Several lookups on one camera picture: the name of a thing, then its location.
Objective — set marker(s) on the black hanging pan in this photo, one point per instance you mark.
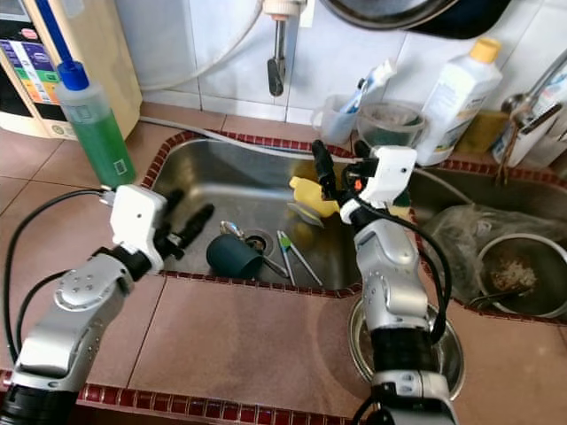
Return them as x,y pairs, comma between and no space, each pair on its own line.
483,18

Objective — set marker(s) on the chrome sink faucet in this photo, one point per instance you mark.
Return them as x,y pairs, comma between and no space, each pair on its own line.
516,104

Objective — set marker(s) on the dark teal mug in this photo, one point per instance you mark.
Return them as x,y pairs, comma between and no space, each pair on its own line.
235,258

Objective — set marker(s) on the white yellow-capped detergent bottle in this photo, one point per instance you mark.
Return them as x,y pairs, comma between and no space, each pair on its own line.
456,102

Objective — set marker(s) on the stainless steel sink basin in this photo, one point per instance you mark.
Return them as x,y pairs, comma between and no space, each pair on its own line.
496,190
230,177

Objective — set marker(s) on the green white tongs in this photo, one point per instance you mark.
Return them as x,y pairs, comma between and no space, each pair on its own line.
285,241

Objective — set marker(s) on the green yellow sponge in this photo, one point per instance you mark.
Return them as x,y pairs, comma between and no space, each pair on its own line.
402,199

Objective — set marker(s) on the clear plastic bag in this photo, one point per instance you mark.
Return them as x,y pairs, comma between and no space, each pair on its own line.
461,230

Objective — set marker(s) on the steel hanging pan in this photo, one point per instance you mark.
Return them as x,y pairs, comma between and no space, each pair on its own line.
381,11

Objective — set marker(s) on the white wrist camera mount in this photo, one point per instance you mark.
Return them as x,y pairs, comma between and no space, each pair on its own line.
390,173
137,221

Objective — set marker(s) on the clear measuring cup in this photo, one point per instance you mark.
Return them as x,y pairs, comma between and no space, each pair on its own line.
390,124

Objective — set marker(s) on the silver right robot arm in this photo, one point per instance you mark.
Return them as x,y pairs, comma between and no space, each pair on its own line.
394,283

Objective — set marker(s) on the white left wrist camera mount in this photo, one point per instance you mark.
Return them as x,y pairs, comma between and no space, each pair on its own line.
137,221

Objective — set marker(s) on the yellow plastic bowl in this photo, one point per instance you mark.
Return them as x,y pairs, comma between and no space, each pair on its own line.
314,197

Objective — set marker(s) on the white blue toothbrush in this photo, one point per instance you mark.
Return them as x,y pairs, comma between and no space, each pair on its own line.
379,73

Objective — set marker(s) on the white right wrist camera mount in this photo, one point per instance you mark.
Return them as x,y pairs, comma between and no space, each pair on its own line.
390,173

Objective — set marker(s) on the green dish soap bottle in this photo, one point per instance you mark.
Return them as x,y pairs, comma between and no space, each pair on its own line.
97,146

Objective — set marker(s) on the white green faucet filter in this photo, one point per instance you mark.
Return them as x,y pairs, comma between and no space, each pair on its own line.
540,133

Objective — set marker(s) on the beige water ionizer appliance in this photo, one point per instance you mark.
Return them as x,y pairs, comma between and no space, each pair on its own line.
53,62

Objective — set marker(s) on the stainless steel bowl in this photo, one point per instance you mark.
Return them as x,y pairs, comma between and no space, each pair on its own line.
359,345

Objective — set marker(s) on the clear toothbrush cup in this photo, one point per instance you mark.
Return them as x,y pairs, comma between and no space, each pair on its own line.
332,119

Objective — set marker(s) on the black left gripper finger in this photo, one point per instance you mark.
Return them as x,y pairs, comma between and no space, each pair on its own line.
198,227
174,207

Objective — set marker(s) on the steel mesh strainer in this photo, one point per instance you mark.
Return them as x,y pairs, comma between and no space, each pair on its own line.
514,274

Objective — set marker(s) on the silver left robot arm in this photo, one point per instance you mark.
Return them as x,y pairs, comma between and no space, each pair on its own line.
71,319

